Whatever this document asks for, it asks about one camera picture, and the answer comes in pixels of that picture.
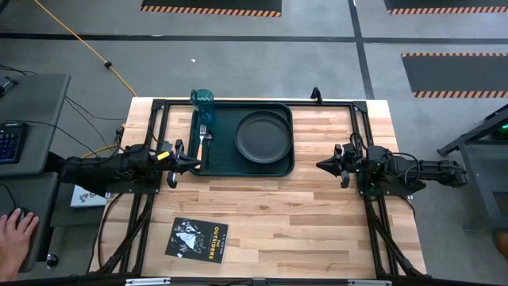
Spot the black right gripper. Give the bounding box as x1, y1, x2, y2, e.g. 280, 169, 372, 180
315, 144, 360, 190

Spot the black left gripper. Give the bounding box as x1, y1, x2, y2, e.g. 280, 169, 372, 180
152, 138, 202, 189

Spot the fork with wooden handle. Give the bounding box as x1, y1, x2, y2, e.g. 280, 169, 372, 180
195, 124, 208, 170

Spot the teal translucent plastic cup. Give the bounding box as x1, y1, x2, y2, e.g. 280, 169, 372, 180
190, 88, 217, 126

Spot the dark grey round plate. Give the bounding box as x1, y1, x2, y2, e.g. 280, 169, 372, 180
234, 110, 294, 164

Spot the dark green plastic tray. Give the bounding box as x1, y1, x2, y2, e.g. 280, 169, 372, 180
186, 101, 295, 178

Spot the black paperback book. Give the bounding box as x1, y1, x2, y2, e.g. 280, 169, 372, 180
164, 216, 229, 265

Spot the black mat orange striped edge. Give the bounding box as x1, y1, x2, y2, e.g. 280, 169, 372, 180
401, 52, 508, 99
140, 0, 283, 18
383, 0, 508, 16

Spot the grey side desk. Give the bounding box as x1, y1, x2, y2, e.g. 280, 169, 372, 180
0, 72, 71, 275

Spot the dark metal stand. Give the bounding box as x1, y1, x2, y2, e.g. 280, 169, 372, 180
437, 103, 508, 232

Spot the black computer mouse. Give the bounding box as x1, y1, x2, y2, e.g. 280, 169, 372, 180
8, 206, 33, 218

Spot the black backlit keyboard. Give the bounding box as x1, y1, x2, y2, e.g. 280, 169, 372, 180
0, 122, 29, 165

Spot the person's hand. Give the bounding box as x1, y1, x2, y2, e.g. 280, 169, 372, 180
0, 207, 40, 281

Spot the black cable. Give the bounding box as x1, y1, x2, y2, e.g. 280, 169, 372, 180
96, 191, 125, 272
64, 96, 129, 122
0, 64, 39, 76

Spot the silver aluminium bracket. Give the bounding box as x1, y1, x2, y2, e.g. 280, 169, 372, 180
348, 279, 393, 286
125, 277, 172, 286

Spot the yellow floor cable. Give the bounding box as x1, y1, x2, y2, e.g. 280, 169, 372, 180
33, 0, 138, 98

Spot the black desk mount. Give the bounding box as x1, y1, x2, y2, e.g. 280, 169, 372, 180
0, 76, 19, 99

